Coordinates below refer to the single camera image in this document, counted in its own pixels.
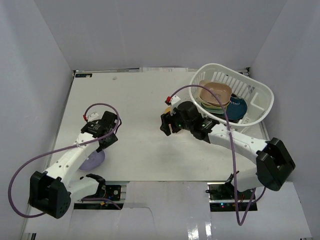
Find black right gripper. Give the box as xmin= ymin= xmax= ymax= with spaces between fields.
xmin=160 ymin=109 xmax=193 ymax=137

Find yellow square dish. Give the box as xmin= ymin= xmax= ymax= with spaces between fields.
xmin=201 ymin=101 xmax=231 ymax=108
xmin=163 ymin=106 xmax=172 ymax=114

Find purple square panda dish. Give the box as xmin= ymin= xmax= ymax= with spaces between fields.
xmin=79 ymin=150 xmax=105 ymax=172

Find green square panda dish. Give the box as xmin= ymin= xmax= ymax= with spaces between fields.
xmin=201 ymin=103 xmax=223 ymax=111

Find brown square panda dish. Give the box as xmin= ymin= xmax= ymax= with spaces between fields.
xmin=199 ymin=82 xmax=232 ymax=106

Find dark blue leaf plate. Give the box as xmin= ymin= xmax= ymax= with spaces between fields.
xmin=224 ymin=93 xmax=248 ymax=123

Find teal rectangular divided plate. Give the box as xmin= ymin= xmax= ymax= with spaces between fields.
xmin=206 ymin=109 xmax=224 ymax=115

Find cream square panda dish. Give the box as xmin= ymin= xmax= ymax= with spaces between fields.
xmin=197 ymin=80 xmax=210 ymax=100

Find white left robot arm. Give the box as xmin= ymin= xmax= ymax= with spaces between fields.
xmin=28 ymin=111 xmax=118 ymax=219

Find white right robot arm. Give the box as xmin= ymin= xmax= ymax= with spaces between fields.
xmin=160 ymin=101 xmax=296 ymax=200

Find white plastic dish bin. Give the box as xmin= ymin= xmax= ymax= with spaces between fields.
xmin=190 ymin=63 xmax=274 ymax=131

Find papers at table back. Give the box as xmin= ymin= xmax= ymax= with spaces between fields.
xmin=139 ymin=67 xmax=197 ymax=73

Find black label sticker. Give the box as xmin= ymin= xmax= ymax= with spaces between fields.
xmin=74 ymin=73 xmax=93 ymax=78

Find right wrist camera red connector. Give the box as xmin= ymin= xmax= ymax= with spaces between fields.
xmin=164 ymin=95 xmax=181 ymax=106

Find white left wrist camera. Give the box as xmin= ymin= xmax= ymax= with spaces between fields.
xmin=82 ymin=112 xmax=99 ymax=123

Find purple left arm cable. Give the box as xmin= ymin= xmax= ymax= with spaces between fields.
xmin=7 ymin=102 xmax=123 ymax=219

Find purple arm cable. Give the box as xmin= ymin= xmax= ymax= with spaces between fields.
xmin=171 ymin=84 xmax=267 ymax=226
xmin=7 ymin=102 xmax=123 ymax=219

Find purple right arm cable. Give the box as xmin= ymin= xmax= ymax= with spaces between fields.
xmin=171 ymin=84 xmax=267 ymax=226

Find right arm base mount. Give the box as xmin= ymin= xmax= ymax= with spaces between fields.
xmin=205 ymin=182 xmax=253 ymax=213

